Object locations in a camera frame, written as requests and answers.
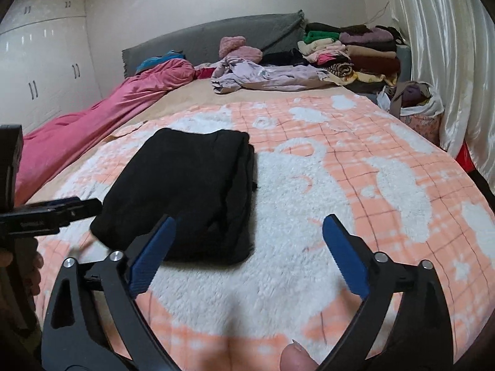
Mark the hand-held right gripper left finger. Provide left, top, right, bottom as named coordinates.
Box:
left=41, top=214, right=179, bottom=371

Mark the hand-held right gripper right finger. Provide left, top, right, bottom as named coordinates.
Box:
left=319, top=214, right=455, bottom=371

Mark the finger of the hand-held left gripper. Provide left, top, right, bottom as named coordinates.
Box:
left=0, top=197, right=103, bottom=237

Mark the black sweater with orange cuffs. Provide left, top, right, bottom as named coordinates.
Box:
left=90, top=127, right=258, bottom=265

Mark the bag of clothes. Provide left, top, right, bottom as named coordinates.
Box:
left=377, top=81, right=445, bottom=140

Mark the stack of folded clothes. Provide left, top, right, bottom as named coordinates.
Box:
left=298, top=23, right=403, bottom=86

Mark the person's left hand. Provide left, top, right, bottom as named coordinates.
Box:
left=0, top=237, right=44, bottom=298

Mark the person's right hand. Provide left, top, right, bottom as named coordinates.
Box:
left=280, top=339, right=318, bottom=371

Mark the peach and white plaid blanket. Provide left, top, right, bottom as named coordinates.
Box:
left=37, top=89, right=495, bottom=371

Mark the pink quilt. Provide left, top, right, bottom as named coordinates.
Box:
left=13, top=60, right=196, bottom=205

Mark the white wardrobe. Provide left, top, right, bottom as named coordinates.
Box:
left=0, top=0, right=101, bottom=136

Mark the red object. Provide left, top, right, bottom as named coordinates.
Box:
left=456, top=143, right=475, bottom=173

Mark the blue cloth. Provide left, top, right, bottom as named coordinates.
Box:
left=135, top=50, right=186, bottom=74

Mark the lilac crumpled garment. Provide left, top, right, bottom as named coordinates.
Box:
left=211, top=55, right=337, bottom=94

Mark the grey cushion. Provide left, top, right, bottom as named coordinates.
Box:
left=396, top=44, right=413, bottom=82

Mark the black crumpled garment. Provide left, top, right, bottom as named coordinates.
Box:
left=261, top=50, right=310, bottom=66

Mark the grey bed headboard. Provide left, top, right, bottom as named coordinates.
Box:
left=122, top=11, right=304, bottom=80

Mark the pink knitted garment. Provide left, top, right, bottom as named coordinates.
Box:
left=219, top=36, right=261, bottom=62

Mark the white satin curtain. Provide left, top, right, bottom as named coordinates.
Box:
left=387, top=0, right=495, bottom=194

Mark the thin wall cable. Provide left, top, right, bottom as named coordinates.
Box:
left=365, top=0, right=391, bottom=28

